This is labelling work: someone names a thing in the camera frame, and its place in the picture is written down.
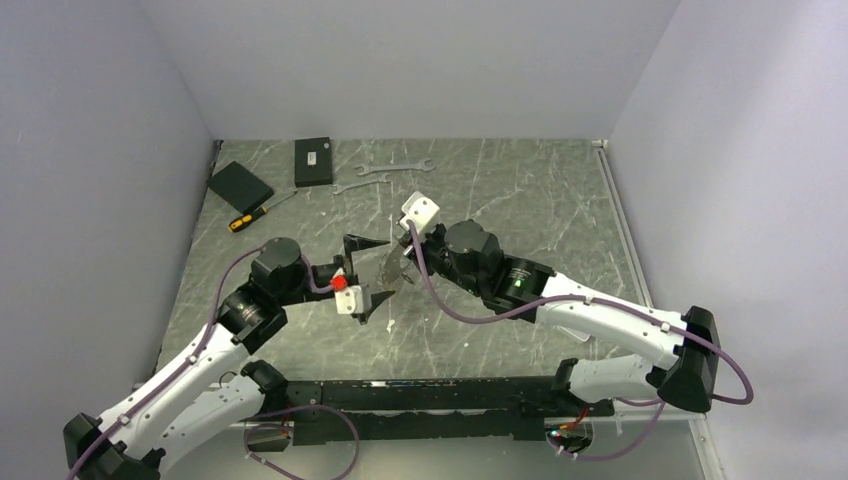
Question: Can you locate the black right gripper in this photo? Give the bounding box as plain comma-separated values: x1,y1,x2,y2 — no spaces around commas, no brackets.
400,222,486,297

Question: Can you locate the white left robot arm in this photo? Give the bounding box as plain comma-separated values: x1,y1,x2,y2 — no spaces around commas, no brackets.
63,234,391,479

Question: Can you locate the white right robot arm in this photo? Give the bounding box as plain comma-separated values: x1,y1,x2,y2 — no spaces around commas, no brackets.
399,216,721,415

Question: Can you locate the small silver wrench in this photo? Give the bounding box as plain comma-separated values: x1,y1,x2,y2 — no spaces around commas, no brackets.
331,175,391,195

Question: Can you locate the large silver wrench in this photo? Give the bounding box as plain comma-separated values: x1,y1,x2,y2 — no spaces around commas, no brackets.
356,158,436,177

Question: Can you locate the yellow black screwdriver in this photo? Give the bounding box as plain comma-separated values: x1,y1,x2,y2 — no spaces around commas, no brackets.
228,190,297,233

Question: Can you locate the flat black box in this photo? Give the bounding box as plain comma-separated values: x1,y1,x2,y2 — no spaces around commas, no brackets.
207,162,274,214

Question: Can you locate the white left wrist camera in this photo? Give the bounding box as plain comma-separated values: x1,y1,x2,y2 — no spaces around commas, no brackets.
334,285,372,315

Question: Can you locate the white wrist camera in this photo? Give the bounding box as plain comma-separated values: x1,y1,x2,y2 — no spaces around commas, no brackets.
334,285,372,315
398,191,440,236

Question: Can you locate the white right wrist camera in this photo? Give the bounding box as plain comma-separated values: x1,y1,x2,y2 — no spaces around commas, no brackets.
398,191,440,236

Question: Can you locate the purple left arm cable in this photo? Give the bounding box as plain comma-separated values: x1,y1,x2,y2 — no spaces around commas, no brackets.
66,246,346,480

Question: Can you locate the black network switch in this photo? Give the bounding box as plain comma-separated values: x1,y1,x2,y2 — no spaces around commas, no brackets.
294,137,334,189

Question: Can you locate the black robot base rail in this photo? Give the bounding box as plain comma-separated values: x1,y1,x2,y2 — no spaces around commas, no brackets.
251,376,615,446

